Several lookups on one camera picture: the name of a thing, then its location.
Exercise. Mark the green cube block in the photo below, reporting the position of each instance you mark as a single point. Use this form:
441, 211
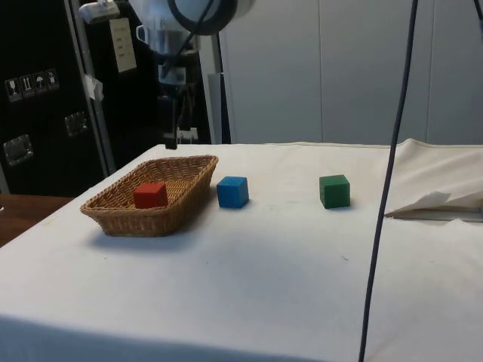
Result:
335, 192

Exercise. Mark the black cabinet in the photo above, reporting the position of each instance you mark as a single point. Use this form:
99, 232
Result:
41, 45

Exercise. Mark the red cube block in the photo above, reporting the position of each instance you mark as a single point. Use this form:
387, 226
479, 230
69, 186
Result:
151, 196

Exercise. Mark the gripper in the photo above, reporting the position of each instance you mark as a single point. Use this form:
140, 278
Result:
190, 71

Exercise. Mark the wicker basket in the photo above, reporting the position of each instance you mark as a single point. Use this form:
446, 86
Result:
177, 177

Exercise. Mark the blue cube block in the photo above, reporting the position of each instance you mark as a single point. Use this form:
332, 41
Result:
232, 192

